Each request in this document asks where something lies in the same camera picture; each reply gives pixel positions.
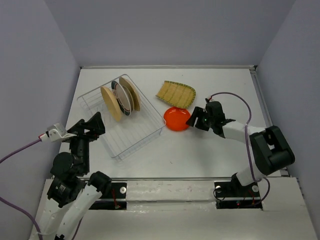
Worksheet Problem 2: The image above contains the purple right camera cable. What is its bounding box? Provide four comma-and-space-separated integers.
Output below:
206, 91, 271, 207

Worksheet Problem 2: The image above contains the white plate green red rim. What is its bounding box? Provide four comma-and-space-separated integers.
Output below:
111, 80, 132, 116

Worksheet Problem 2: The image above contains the purple camera cable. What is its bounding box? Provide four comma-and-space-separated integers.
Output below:
0, 134, 48, 237
206, 91, 271, 207

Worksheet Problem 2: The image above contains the white wire dish rack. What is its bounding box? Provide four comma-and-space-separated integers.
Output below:
77, 74, 166, 160

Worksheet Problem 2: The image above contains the woven bamboo tray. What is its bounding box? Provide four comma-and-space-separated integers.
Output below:
156, 80, 196, 109

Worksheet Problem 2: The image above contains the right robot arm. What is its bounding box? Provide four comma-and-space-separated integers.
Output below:
186, 101, 295, 196

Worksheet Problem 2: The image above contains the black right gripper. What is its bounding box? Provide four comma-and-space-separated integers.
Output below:
184, 106, 215, 132

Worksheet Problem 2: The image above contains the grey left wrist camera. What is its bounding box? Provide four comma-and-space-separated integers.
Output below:
47, 123, 77, 142

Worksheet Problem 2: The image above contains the orange plate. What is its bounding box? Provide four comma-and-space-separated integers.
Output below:
163, 106, 191, 132

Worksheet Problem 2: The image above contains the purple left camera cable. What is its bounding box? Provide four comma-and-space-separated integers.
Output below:
0, 134, 48, 237

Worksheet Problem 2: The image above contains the large cream bird plate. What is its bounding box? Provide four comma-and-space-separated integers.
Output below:
119, 77, 141, 112

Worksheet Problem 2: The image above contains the plain beige plate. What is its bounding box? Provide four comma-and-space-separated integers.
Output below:
100, 86, 122, 122

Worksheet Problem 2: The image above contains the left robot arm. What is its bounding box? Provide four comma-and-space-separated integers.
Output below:
30, 112, 112, 240

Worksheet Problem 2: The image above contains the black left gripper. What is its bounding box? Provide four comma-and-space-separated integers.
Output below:
64, 110, 107, 172

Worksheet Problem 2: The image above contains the small cream floral plate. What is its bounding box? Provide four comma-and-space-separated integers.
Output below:
126, 88, 135, 112

